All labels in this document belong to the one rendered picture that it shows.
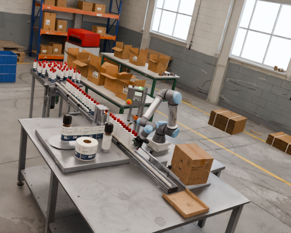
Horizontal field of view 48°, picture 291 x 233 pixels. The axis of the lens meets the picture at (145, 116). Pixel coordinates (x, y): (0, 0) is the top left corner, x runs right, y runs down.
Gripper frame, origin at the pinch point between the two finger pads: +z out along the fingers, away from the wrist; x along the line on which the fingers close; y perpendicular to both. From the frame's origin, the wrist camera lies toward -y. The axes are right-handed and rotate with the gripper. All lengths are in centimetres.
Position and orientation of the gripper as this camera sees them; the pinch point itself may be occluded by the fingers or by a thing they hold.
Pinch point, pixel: (135, 147)
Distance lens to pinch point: 328.3
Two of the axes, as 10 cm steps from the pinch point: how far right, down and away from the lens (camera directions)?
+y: -8.1, 0.5, -5.9
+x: 3.9, 7.9, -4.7
